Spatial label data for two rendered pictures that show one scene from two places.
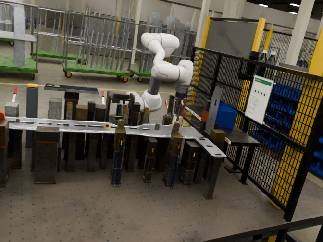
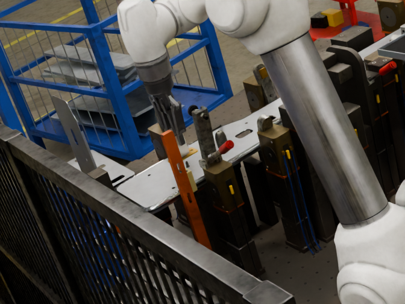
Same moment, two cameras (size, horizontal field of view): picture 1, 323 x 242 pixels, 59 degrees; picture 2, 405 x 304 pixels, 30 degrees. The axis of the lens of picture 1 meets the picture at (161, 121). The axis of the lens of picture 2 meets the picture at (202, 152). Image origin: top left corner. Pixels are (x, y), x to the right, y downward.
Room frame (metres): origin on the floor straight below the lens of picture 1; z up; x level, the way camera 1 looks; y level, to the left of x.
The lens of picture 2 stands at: (3.78, -0.32, 1.95)
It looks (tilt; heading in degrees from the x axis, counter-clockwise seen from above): 26 degrees down; 172
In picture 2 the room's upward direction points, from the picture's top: 18 degrees counter-clockwise
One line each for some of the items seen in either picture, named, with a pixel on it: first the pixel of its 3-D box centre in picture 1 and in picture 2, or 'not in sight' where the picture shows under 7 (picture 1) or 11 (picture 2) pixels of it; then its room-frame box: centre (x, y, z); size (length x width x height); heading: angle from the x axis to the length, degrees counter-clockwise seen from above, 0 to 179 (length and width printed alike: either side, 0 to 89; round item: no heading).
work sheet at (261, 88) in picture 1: (259, 99); not in sight; (2.01, -0.65, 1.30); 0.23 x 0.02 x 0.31; 19
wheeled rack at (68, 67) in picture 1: (97, 48); not in sight; (8.77, 2.22, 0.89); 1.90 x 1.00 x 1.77; 115
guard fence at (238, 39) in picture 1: (218, 85); not in sight; (4.47, -0.78, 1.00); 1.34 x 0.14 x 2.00; 28
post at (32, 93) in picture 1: (31, 117); not in sight; (1.93, 0.92, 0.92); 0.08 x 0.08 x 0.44; 19
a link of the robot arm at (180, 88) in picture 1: (182, 87); (153, 66); (1.93, -0.10, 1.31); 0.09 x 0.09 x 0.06
